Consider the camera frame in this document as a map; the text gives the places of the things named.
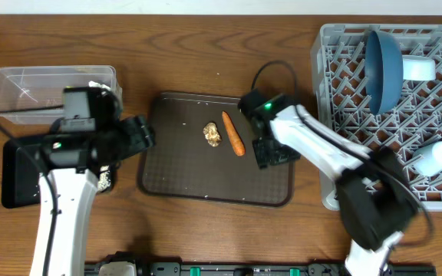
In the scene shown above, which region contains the orange carrot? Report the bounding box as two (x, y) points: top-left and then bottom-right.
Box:
(222, 111), (246, 156)

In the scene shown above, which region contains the brown food scrap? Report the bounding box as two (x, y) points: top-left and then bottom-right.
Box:
(203, 122), (222, 147)

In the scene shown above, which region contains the white tissue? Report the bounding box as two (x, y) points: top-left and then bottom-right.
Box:
(88, 80), (111, 90)

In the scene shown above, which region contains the dark brown serving tray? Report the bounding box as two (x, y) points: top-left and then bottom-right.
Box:
(137, 91), (294, 207)

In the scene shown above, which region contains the dark blue plate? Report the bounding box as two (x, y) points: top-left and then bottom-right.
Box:
(364, 31), (404, 115)

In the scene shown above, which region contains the small light blue cup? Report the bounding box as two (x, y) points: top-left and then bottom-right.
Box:
(413, 141), (442, 176)

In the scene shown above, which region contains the light blue bowl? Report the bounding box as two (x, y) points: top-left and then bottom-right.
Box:
(402, 55), (436, 81)

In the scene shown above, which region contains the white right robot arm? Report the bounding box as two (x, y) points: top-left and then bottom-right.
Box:
(239, 95), (421, 275)

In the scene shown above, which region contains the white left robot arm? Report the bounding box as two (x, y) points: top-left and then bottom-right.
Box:
(31, 116), (155, 275)

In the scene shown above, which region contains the black waste bin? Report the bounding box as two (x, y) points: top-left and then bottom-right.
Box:
(1, 135), (117, 209)

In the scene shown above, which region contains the clear plastic waste bin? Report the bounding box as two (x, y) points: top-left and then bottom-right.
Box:
(0, 65), (122, 125)

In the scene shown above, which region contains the white rice pile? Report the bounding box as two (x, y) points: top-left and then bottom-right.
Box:
(97, 166), (111, 192)

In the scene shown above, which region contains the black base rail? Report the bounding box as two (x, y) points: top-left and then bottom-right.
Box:
(84, 251), (437, 276)

